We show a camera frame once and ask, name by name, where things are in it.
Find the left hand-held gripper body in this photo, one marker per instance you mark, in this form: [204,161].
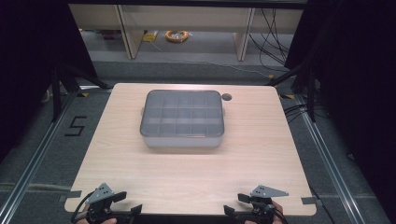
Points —
[100,199]

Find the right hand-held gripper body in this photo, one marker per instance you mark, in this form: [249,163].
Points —
[264,203]

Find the white compartment storage box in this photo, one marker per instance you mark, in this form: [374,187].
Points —
[183,141]

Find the grey compartment storage box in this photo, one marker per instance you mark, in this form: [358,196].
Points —
[182,112]

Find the person's right hand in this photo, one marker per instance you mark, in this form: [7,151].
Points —
[278,207]

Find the person's left hand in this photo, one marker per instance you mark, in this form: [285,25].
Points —
[109,221]

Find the grey tape strip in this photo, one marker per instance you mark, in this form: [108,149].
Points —
[72,194]
[308,200]

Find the dark round table grommet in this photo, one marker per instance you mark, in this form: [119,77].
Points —
[226,96]

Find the yellow black floor tape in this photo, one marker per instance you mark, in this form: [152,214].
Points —
[82,94]
[288,96]

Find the black metal stand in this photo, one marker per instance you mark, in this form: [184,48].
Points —
[59,93]
[306,90]

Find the black curtain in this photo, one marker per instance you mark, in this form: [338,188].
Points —
[34,62]
[355,77]

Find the yellow packet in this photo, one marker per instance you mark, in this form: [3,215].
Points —
[150,37]

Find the beige wooden shelf unit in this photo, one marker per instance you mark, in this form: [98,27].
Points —
[186,17]

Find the aluminium frame rail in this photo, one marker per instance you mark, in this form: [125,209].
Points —
[32,155]
[330,161]

